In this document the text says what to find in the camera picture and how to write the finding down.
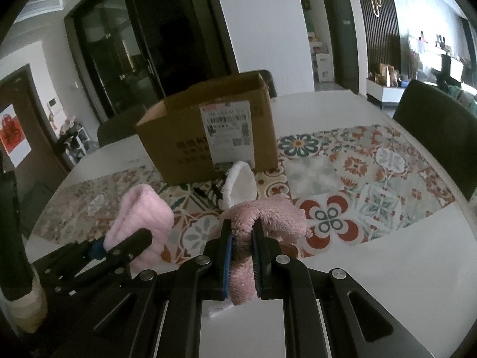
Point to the pink fuzzy sock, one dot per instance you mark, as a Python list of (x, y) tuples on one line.
[(272, 220)]

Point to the brown cardboard box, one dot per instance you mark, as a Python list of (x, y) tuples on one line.
[(193, 134)]

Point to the white wall intercom panel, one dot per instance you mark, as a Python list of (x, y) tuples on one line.
[(54, 106)]

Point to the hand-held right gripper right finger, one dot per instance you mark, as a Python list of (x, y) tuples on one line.
[(258, 268)]

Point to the cluttered shoe rack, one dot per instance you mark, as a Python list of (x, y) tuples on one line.
[(72, 140)]

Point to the white low cabinet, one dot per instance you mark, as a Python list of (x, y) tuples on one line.
[(384, 91)]

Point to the brown wooden door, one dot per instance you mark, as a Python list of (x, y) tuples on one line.
[(33, 149)]

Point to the stack of white storage boxes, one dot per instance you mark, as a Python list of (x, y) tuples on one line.
[(322, 57)]

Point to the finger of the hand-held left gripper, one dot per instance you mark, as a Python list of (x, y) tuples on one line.
[(97, 250), (128, 244)]

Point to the dark chair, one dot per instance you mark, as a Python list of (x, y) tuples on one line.
[(271, 82), (436, 130), (119, 126)]

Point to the dark glass sliding door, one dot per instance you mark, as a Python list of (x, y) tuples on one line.
[(149, 44)]

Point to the light pink knitted sock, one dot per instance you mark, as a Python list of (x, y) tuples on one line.
[(143, 212)]

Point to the red and white door poster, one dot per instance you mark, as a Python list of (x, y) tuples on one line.
[(13, 136)]

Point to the white fuzzy sock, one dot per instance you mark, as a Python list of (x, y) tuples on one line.
[(238, 184)]

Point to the floral patterned table runner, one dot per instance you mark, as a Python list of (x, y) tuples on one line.
[(354, 179)]

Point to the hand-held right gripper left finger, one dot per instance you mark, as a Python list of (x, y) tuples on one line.
[(227, 268)]

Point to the white ceiling air vent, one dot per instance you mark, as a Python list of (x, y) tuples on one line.
[(43, 7)]

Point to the black white striped sock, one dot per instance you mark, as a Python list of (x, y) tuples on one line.
[(210, 192)]

